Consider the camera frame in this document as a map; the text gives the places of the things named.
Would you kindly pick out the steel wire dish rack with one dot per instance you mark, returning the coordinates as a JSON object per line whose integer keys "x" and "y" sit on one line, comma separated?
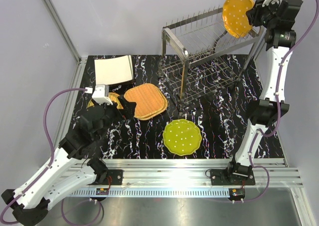
{"x": 200, "y": 57}

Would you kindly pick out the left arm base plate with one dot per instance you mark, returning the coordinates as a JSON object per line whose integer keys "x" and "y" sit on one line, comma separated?
{"x": 114, "y": 176}

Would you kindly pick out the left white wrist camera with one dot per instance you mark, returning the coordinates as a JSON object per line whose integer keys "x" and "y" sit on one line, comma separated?
{"x": 100, "y": 94}

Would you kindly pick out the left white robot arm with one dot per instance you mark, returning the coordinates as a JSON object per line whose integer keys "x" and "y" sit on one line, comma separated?
{"x": 32, "y": 201}

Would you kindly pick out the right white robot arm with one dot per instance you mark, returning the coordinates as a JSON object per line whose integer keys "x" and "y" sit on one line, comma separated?
{"x": 278, "y": 18}

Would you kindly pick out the slotted cable duct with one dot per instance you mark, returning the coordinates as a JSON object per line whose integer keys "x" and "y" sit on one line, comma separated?
{"x": 151, "y": 192}

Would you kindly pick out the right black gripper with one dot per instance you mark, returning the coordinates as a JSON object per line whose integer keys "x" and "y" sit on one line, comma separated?
{"x": 252, "y": 13}

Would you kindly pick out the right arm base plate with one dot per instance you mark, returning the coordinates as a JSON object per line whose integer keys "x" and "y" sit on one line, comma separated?
{"x": 219, "y": 177}

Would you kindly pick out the aluminium mounting rail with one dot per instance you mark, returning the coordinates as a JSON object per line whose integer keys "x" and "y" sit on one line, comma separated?
{"x": 192, "y": 173}

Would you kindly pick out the orange scalloped plate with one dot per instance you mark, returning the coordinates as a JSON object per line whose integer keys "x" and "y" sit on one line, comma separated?
{"x": 234, "y": 17}

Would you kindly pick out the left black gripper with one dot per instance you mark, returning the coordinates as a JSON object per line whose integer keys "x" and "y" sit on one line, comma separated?
{"x": 127, "y": 113}

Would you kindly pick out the woven bamboo tray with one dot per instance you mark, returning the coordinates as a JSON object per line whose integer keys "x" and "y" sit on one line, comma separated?
{"x": 146, "y": 94}
{"x": 144, "y": 112}

